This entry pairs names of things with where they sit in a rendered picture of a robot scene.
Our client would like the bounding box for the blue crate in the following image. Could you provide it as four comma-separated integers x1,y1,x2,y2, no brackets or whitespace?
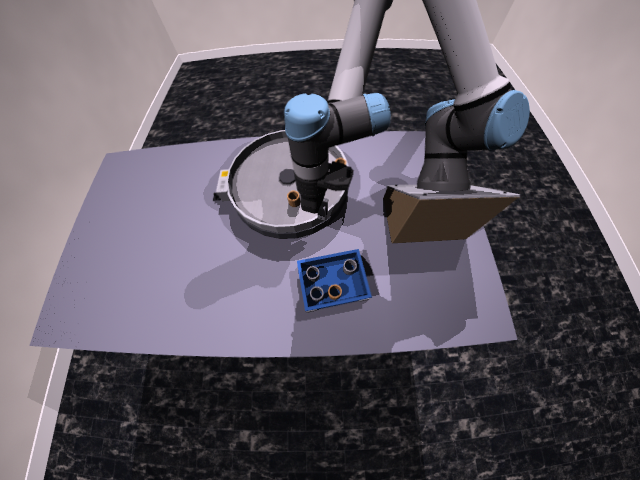
297,249,372,313

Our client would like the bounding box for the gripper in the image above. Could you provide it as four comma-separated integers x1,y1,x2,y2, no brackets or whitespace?
292,153,354,221

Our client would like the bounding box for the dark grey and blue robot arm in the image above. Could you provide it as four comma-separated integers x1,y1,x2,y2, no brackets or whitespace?
284,0,530,191

